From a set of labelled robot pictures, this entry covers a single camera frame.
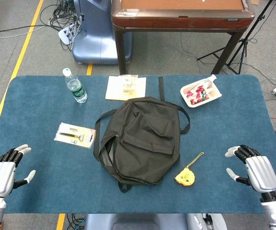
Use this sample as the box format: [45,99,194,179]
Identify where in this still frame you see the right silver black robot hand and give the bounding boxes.
[225,144,276,201]

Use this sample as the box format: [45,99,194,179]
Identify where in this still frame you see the black fabric backpack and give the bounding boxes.
[93,76,191,193]

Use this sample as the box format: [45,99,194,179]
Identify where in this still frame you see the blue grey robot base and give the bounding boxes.
[72,0,133,65]

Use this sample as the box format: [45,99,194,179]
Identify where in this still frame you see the blue table cloth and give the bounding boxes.
[0,74,276,214]

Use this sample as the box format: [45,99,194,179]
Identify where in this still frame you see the yellow tape measure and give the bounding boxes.
[174,151,205,188]

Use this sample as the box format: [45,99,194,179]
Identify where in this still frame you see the razor in blister pack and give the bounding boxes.
[54,122,97,150]

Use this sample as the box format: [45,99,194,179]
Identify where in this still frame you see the white snack tray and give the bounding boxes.
[180,78,222,108]

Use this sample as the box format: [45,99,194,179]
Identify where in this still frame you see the red snack packets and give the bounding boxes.
[185,86,211,106]

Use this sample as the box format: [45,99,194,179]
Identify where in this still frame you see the white squeeze pouch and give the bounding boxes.
[200,74,218,90]

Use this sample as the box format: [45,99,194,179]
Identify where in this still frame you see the clear plastic water bottle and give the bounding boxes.
[62,68,88,104]

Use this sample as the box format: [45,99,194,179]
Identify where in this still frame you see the black tripod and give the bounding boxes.
[196,0,275,75]

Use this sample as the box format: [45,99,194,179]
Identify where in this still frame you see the grey robot torso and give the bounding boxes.
[84,213,227,230]

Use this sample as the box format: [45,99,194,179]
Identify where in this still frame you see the pale yellow paper pad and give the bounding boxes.
[105,76,147,101]

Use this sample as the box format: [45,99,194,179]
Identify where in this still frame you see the brown mahjong table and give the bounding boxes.
[111,0,256,75]

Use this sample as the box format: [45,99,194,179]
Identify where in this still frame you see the tangle of black cables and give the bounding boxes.
[39,0,84,51]

